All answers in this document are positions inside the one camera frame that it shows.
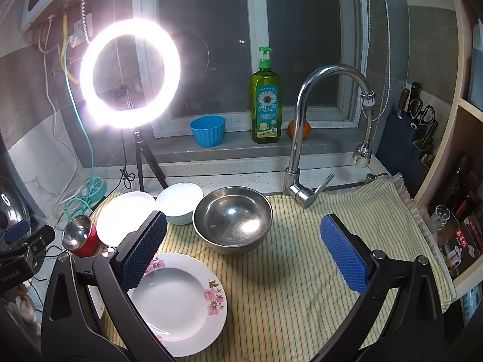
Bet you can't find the red steel small bowl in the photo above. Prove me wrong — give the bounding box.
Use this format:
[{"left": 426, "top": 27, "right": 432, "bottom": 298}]
[{"left": 61, "top": 215, "right": 100, "bottom": 257}]

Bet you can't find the white plate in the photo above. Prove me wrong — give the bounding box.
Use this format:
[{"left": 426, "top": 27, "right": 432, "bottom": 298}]
[{"left": 96, "top": 191, "right": 155, "bottom": 247}]

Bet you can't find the pink flower deep plate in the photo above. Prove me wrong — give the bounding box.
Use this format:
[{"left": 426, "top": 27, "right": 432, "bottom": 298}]
[{"left": 128, "top": 252, "right": 228, "bottom": 357}]

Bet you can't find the light green ceramic bowl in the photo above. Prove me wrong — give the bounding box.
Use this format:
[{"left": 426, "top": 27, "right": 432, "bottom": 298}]
[{"left": 155, "top": 182, "right": 204, "bottom": 226}]

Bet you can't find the large steel bowl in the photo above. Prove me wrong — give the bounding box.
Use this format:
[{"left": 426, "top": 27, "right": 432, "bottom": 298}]
[{"left": 192, "top": 186, "right": 273, "bottom": 255}]

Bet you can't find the glass pot lid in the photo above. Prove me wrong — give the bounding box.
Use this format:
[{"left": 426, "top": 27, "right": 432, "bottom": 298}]
[{"left": 0, "top": 176, "right": 31, "bottom": 244}]

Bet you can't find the small glass cup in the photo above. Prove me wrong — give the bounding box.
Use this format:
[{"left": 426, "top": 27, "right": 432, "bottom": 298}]
[{"left": 428, "top": 205, "right": 451, "bottom": 234}]

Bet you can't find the chrome faucet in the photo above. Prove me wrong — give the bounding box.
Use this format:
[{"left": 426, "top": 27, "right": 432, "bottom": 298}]
[{"left": 282, "top": 64, "right": 376, "bottom": 209}]

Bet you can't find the knife block with knives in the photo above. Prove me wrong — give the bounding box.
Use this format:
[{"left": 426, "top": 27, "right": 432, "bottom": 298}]
[{"left": 376, "top": 82, "right": 439, "bottom": 198}]

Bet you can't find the blue plastic cup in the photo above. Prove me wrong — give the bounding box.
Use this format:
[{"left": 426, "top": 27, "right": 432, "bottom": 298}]
[{"left": 190, "top": 115, "right": 226, "bottom": 148}]

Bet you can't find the orange fruit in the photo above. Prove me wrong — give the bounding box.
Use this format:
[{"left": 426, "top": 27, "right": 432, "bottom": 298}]
[{"left": 286, "top": 120, "right": 311, "bottom": 139}]

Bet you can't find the green dish soap bottle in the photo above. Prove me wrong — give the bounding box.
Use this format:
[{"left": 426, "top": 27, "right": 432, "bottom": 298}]
[{"left": 249, "top": 46, "right": 283, "bottom": 144}]

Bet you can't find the ring light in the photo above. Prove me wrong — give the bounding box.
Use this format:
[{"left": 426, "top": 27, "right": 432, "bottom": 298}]
[{"left": 78, "top": 18, "right": 181, "bottom": 129}]

